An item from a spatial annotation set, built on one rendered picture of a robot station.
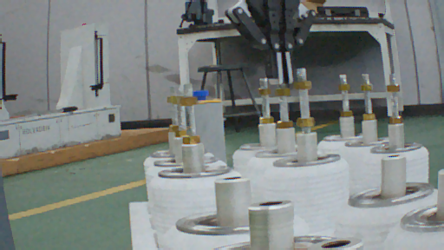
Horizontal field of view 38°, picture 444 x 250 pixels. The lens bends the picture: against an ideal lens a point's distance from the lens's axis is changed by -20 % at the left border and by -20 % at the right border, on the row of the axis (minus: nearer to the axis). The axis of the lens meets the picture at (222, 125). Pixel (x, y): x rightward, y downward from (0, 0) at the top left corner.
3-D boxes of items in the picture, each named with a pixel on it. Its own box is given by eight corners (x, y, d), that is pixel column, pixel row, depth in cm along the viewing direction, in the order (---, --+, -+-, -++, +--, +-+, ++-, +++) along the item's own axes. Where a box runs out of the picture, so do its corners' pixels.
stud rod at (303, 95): (310, 140, 81) (304, 69, 81) (312, 141, 80) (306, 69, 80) (301, 141, 81) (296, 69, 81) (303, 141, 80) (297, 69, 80)
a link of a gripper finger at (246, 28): (227, 7, 90) (259, 39, 92) (218, 16, 89) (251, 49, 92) (239, 4, 88) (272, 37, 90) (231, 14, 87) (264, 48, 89)
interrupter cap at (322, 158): (341, 165, 77) (341, 158, 77) (270, 172, 78) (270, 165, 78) (340, 157, 84) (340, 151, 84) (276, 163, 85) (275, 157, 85)
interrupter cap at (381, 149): (412, 154, 77) (412, 148, 77) (361, 157, 81) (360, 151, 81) (427, 146, 83) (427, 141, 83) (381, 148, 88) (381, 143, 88)
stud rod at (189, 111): (189, 160, 80) (183, 84, 80) (199, 159, 80) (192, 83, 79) (187, 161, 79) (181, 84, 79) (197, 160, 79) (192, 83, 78)
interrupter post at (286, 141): (284, 154, 94) (282, 128, 94) (300, 154, 93) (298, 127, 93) (273, 157, 92) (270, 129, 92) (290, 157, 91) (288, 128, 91)
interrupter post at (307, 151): (318, 165, 80) (316, 133, 79) (297, 167, 80) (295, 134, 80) (318, 162, 82) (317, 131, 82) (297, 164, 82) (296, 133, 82)
